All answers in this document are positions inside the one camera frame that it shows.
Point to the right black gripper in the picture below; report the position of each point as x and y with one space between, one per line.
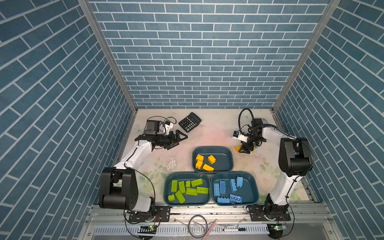
245 146

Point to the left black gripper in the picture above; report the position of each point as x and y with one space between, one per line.
176 139

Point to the blue sloped lego brick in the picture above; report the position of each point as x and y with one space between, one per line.
239 182

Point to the green lego plate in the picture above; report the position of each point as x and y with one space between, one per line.
202 190
174 186

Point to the blue upturned lego brick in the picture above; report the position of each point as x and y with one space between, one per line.
216 188

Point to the blue lego brick top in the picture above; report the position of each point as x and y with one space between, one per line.
223 201

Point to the yellow square lego brick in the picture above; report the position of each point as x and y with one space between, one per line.
199 165

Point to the small yellow lego brick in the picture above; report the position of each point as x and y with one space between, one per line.
211 159

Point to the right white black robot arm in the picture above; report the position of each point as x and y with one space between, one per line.
295 161

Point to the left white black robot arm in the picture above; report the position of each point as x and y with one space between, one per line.
118 184

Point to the black desk calculator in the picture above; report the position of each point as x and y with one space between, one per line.
190 122

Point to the top teal plastic bin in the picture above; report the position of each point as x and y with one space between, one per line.
224 158

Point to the bottom left teal bin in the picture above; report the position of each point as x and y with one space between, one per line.
191 200

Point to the bottom right teal bin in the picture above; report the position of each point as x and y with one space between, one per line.
249 191

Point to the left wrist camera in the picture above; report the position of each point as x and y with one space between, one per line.
166 127

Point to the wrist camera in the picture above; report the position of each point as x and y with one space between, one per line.
238 136
166 127

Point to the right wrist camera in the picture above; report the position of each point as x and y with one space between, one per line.
238 136

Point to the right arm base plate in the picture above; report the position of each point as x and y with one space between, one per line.
260 213

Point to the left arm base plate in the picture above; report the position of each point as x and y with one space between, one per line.
159 213

